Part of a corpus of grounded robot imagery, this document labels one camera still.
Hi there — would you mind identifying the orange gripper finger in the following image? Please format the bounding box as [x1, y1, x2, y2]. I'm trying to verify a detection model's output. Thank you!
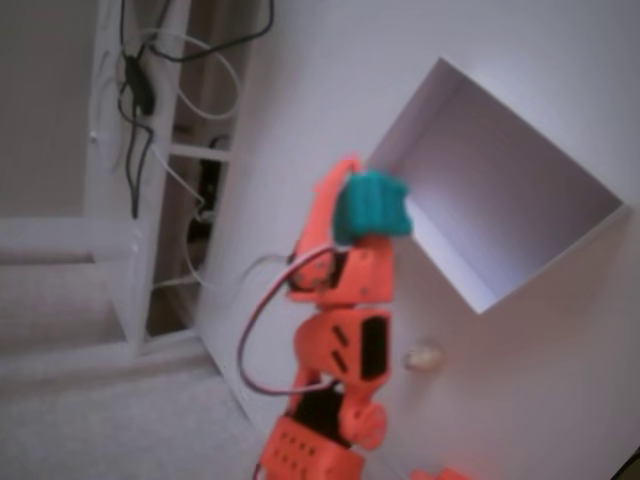
[294, 157, 363, 257]

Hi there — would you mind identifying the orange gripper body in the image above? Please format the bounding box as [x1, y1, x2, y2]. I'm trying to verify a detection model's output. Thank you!
[287, 234, 395, 307]

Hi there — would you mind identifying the green cube case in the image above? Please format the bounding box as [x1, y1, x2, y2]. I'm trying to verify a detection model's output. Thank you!
[332, 168, 414, 249]

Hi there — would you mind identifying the white cardboard box bin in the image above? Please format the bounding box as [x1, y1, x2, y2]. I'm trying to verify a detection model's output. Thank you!
[367, 56, 629, 316]

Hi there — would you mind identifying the small bear figurine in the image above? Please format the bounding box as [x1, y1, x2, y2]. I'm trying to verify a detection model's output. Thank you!
[403, 338, 444, 372]

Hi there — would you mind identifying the long white cable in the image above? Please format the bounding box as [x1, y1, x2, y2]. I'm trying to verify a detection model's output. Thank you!
[234, 253, 296, 301]

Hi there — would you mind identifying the looped white cable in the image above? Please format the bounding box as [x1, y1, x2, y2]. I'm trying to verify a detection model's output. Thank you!
[142, 27, 241, 122]

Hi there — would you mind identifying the thin white cable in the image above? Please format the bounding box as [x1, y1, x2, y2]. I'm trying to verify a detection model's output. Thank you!
[149, 143, 224, 291]

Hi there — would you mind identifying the black cable with inline switch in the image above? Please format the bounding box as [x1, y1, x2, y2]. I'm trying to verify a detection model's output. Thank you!
[116, 0, 276, 221]

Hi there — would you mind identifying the white furniture frame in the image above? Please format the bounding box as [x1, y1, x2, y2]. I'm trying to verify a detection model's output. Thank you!
[84, 0, 236, 359]

